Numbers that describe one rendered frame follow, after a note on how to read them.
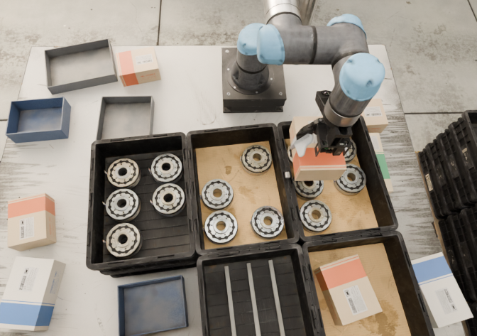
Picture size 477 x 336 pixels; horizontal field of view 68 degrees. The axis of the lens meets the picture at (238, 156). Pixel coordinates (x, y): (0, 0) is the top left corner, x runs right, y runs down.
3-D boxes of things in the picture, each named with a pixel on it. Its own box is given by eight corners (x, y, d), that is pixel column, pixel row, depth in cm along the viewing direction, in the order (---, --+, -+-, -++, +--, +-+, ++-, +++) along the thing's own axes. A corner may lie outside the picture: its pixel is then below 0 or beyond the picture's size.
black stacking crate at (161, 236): (103, 156, 123) (91, 141, 113) (188, 148, 126) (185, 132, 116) (99, 275, 107) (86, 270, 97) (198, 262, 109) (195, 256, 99)
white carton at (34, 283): (47, 329, 110) (33, 330, 102) (9, 327, 110) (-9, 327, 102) (65, 263, 118) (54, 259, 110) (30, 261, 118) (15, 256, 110)
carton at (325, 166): (289, 129, 104) (293, 116, 97) (329, 128, 104) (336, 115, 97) (294, 180, 97) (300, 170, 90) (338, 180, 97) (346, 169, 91)
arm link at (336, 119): (326, 87, 74) (364, 87, 75) (320, 99, 78) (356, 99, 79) (331, 118, 71) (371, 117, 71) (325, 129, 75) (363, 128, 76)
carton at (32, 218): (56, 242, 121) (46, 238, 114) (19, 251, 120) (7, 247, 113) (54, 199, 128) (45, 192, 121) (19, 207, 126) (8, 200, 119)
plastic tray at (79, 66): (111, 45, 158) (108, 38, 154) (118, 81, 150) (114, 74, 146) (49, 57, 154) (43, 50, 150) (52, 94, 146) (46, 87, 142)
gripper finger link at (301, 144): (284, 162, 91) (311, 148, 85) (282, 141, 94) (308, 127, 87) (293, 164, 93) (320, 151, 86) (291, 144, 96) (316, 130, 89)
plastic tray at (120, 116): (105, 103, 145) (101, 96, 141) (154, 102, 146) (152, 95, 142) (97, 163, 134) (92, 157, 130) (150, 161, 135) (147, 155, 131)
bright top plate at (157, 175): (149, 158, 119) (148, 157, 118) (178, 151, 120) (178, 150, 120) (154, 185, 115) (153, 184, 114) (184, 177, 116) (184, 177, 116)
